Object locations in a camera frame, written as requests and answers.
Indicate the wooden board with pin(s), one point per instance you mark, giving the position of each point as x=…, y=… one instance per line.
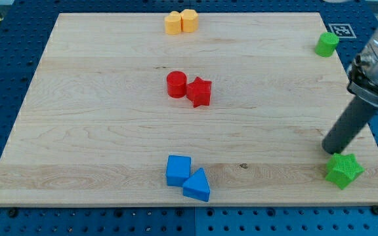
x=97, y=124

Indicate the red star block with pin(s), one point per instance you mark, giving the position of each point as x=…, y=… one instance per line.
x=199, y=92

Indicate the red cylinder block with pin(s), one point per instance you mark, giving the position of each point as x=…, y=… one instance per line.
x=176, y=84

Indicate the blue cube block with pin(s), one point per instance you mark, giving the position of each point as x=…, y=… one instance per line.
x=178, y=170

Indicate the blue triangle block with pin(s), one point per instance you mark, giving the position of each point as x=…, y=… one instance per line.
x=197, y=186

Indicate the yellow heart block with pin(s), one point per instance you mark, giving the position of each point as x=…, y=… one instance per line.
x=172, y=23

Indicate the yellow hexagon block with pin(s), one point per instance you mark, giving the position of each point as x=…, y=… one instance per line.
x=190, y=21

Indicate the green cylinder block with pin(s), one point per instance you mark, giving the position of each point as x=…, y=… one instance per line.
x=326, y=44

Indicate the green star block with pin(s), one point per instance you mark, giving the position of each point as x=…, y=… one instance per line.
x=342, y=170

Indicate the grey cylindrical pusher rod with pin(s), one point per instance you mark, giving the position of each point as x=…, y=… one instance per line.
x=354, y=118

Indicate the black white fiducial tag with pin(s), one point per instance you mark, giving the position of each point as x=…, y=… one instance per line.
x=342, y=30

